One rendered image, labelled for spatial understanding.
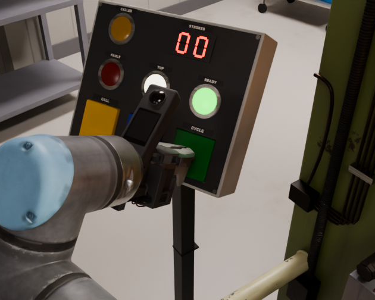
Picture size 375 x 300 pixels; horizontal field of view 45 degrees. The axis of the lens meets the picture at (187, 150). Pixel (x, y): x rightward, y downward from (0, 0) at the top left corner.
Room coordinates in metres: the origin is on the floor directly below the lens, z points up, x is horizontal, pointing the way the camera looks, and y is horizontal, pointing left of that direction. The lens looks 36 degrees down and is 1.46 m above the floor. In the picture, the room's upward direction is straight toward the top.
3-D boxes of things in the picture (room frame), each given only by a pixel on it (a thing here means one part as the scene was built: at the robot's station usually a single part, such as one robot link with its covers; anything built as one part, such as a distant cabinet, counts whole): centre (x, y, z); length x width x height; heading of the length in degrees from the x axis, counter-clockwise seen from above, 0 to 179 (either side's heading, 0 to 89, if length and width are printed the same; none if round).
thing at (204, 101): (0.66, -0.03, 1.09); 0.05 x 0.03 x 0.04; 34
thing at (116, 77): (0.77, 0.14, 1.09); 0.05 x 0.03 x 0.04; 34
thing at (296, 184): (0.75, -0.26, 0.80); 0.06 x 0.03 x 0.04; 34
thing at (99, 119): (0.73, 0.17, 1.01); 0.07 x 0.05 x 0.07; 59
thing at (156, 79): (0.71, 0.06, 1.09); 0.05 x 0.03 x 0.04; 34
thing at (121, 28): (0.80, 0.12, 1.16); 0.05 x 0.03 x 0.04; 34
